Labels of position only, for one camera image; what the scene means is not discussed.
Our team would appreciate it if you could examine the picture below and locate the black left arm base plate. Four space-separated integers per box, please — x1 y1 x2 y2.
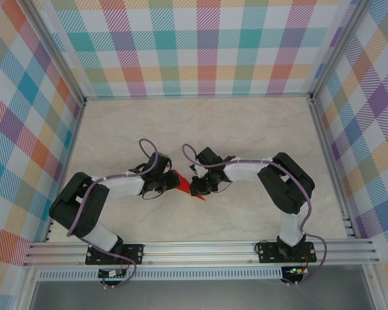
85 243 145 265

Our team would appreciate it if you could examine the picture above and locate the aluminium side rail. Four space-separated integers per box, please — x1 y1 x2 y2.
41 99 87 243
310 98 358 240

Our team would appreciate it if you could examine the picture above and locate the red paper sheet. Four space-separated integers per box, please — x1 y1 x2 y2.
173 170 208 203

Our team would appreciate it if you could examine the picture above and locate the thin black left gripper cable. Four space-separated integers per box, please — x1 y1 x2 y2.
141 189 165 201

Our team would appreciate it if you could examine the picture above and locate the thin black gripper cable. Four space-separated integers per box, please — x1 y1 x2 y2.
141 189 165 201
212 180 234 195

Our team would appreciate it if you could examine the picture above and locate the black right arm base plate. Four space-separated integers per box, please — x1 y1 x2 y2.
257 242 317 264

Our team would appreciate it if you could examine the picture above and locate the aluminium mounting rail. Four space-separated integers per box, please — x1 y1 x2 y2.
22 240 381 267

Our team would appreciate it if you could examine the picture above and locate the aluminium frame cross bar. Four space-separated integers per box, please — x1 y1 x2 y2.
83 93 313 100

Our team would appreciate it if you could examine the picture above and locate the black wire loop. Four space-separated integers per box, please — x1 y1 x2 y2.
254 238 274 256

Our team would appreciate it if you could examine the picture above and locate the thin black right gripper cable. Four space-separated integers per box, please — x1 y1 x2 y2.
212 180 234 195

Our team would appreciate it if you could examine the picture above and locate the slotted grey cable tray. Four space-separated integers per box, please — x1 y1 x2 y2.
37 267 284 281

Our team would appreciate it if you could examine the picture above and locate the aluminium frame post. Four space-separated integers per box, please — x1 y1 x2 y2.
309 0 376 103
21 0 87 107

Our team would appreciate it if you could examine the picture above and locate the aluminium frame leg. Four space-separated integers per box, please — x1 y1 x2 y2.
361 264 384 310
17 266 39 310

